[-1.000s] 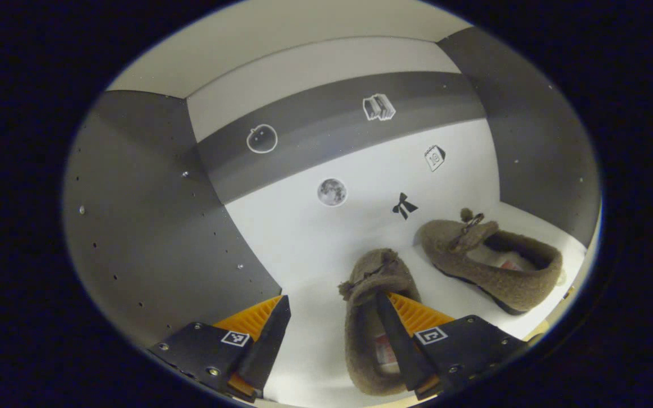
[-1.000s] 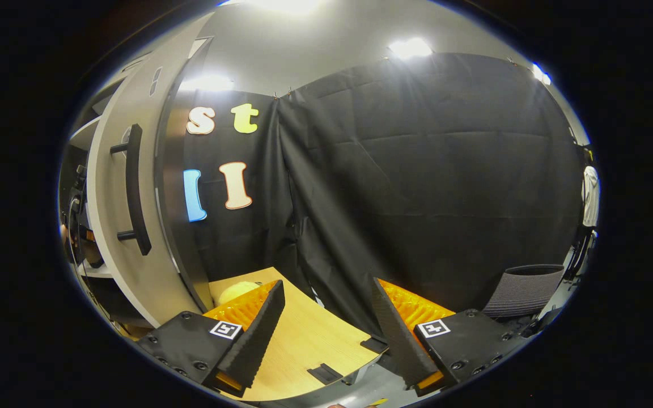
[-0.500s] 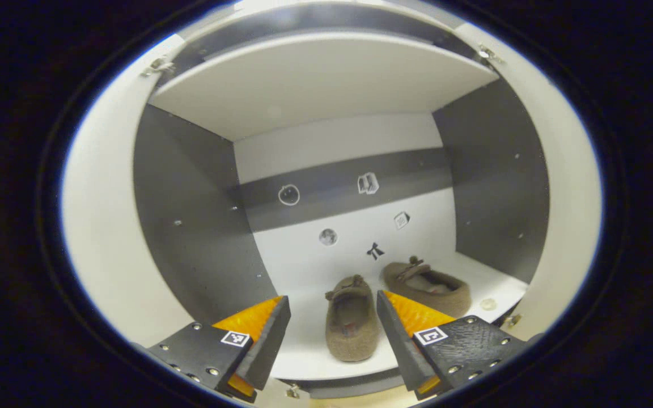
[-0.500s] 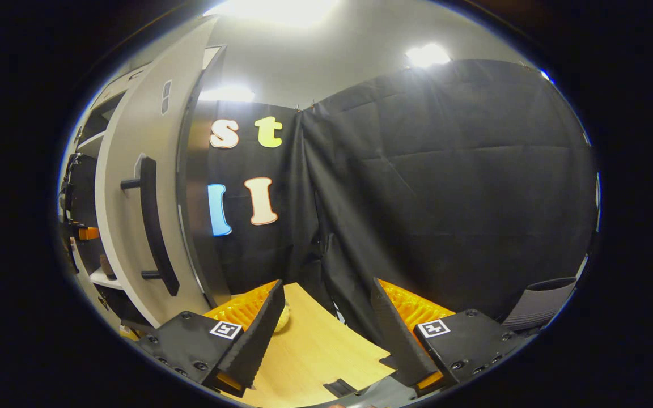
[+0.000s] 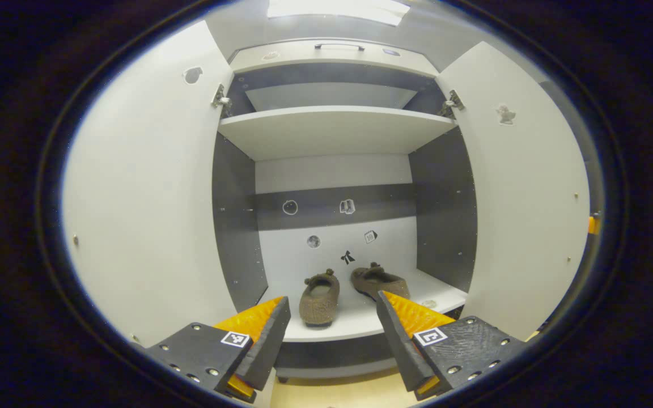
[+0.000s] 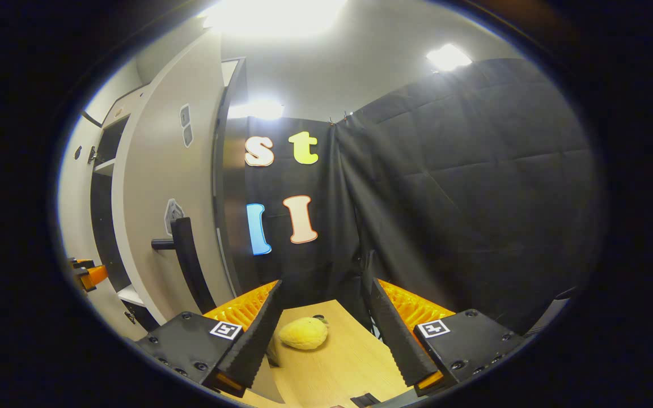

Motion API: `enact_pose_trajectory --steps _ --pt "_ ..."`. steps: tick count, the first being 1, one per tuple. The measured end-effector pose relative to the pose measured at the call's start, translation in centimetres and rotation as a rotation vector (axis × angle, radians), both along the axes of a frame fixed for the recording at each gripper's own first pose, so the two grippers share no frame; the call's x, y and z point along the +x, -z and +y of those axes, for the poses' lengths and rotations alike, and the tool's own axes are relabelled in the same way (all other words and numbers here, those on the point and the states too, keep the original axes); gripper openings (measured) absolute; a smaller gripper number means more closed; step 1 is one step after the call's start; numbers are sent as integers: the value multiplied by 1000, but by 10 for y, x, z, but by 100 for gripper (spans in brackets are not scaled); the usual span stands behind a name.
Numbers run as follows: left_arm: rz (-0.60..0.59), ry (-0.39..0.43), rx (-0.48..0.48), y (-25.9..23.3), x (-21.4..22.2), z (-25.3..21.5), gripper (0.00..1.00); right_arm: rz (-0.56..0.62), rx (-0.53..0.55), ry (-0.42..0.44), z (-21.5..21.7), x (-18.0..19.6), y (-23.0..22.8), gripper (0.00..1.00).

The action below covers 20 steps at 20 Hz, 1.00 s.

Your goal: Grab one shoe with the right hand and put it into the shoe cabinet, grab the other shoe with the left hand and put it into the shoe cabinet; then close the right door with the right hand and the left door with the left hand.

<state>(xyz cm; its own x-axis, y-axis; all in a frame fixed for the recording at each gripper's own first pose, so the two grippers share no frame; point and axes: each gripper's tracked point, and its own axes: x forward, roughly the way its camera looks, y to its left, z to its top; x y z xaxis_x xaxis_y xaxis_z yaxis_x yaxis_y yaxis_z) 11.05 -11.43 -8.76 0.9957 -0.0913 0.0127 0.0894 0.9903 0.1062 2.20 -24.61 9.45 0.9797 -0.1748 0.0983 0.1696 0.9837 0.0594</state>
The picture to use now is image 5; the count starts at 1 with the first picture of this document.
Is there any white shoe cabinet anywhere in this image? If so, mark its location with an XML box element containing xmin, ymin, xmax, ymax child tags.
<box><xmin>211</xmin><ymin>37</ymin><xmax>478</xmax><ymax>381</ymax></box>

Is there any metal door hinge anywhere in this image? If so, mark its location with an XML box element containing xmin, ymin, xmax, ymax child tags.
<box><xmin>211</xmin><ymin>84</ymin><xmax>232</xmax><ymax>111</ymax></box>
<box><xmin>440</xmin><ymin>90</ymin><xmax>465</xmax><ymax>118</ymax></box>

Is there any white cabinet drawer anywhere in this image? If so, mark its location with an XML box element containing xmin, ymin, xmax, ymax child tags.
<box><xmin>227</xmin><ymin>37</ymin><xmax>439</xmax><ymax>78</ymax></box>

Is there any brown fuzzy shoe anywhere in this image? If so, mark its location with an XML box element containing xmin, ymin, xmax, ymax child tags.
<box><xmin>299</xmin><ymin>269</ymin><xmax>341</xmax><ymax>328</ymax></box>
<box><xmin>351</xmin><ymin>262</ymin><xmax>411</xmax><ymax>302</ymax></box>

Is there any ceiling light panel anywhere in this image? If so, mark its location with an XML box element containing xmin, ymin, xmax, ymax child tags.
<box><xmin>267</xmin><ymin>0</ymin><xmax>411</xmax><ymax>27</ymax></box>

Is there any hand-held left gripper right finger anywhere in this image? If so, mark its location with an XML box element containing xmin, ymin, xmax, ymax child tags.
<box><xmin>376</xmin><ymin>291</ymin><xmax>525</xmax><ymax>402</ymax></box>

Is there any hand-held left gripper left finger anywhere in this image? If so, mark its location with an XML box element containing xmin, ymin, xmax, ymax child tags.
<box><xmin>146</xmin><ymin>296</ymin><xmax>291</xmax><ymax>404</ymax></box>

